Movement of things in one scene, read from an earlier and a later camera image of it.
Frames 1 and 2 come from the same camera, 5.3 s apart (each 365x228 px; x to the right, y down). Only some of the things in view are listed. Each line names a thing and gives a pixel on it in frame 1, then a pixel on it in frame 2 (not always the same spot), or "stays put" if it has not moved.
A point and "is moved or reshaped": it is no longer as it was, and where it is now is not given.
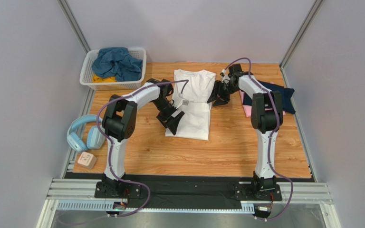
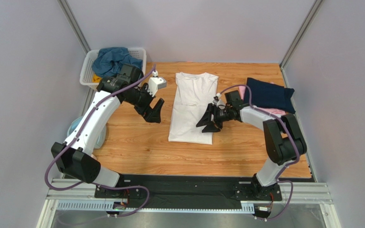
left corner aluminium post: [70, 16] stays put
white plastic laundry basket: [86, 74] stays put
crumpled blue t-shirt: [116, 62] stays put
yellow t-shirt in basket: [97, 79] stays put
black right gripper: [222, 90] to [216, 115]
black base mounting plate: [188, 191] stays put
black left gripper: [173, 122] to [154, 115]
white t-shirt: [195, 123] is moved or reshaped
